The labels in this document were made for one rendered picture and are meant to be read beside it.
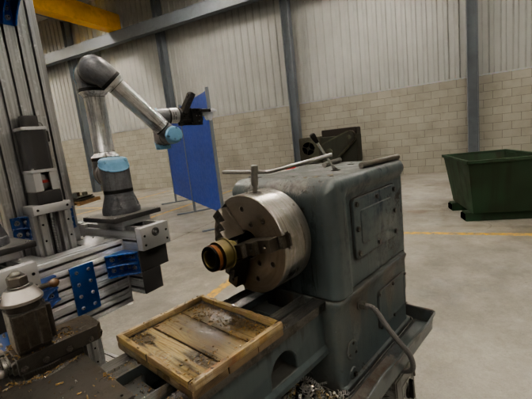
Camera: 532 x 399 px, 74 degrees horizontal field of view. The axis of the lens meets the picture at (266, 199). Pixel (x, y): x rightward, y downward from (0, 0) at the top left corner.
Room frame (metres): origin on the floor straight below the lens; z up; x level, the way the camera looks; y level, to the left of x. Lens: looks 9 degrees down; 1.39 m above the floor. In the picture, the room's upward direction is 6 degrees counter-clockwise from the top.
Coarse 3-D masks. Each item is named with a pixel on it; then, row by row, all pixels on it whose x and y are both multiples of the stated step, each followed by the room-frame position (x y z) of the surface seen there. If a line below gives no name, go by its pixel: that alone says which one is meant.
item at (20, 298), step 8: (24, 288) 0.69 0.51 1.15; (32, 288) 0.70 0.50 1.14; (8, 296) 0.67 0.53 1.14; (16, 296) 0.67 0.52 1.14; (24, 296) 0.68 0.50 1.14; (32, 296) 0.69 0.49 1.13; (40, 296) 0.70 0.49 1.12; (0, 304) 0.67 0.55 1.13; (8, 304) 0.66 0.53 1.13; (16, 304) 0.66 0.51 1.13; (24, 304) 0.67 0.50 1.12
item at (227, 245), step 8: (224, 240) 0.99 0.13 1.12; (208, 248) 0.95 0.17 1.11; (216, 248) 0.95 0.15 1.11; (224, 248) 0.96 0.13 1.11; (232, 248) 0.97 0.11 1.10; (208, 256) 0.99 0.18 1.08; (216, 256) 0.93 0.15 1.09; (224, 256) 0.95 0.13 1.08; (232, 256) 0.96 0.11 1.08; (208, 264) 0.97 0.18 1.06; (216, 264) 0.93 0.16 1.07; (224, 264) 0.95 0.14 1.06; (232, 264) 0.97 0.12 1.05
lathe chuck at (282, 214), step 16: (272, 192) 1.09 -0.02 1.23; (240, 208) 1.07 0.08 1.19; (256, 208) 1.02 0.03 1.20; (272, 208) 1.00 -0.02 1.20; (288, 208) 1.04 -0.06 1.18; (240, 224) 1.08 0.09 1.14; (256, 224) 1.03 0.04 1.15; (272, 224) 0.98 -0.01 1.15; (288, 224) 0.99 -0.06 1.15; (240, 240) 1.10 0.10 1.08; (304, 240) 1.02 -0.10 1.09; (256, 256) 1.04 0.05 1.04; (272, 256) 0.99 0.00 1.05; (288, 256) 0.96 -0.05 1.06; (256, 272) 1.04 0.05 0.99; (272, 272) 1.00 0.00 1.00; (288, 272) 0.98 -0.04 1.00; (256, 288) 1.05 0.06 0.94; (272, 288) 1.00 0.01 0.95
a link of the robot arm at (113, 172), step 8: (104, 160) 1.43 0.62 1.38; (112, 160) 1.43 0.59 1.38; (120, 160) 1.44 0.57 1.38; (104, 168) 1.42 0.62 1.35; (112, 168) 1.42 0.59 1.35; (120, 168) 1.43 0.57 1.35; (128, 168) 1.47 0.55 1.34; (104, 176) 1.42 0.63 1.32; (112, 176) 1.41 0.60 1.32; (120, 176) 1.43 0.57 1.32; (128, 176) 1.46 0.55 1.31; (104, 184) 1.42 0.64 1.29; (112, 184) 1.41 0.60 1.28; (120, 184) 1.42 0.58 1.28; (128, 184) 1.45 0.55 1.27
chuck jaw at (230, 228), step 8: (224, 208) 1.10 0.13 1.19; (216, 216) 1.09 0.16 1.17; (224, 216) 1.07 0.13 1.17; (232, 216) 1.09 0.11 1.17; (224, 224) 1.05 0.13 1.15; (232, 224) 1.07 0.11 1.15; (224, 232) 1.03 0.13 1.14; (232, 232) 1.04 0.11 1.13; (240, 232) 1.06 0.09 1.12; (248, 232) 1.10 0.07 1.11; (216, 240) 1.04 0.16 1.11; (232, 240) 1.05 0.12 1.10
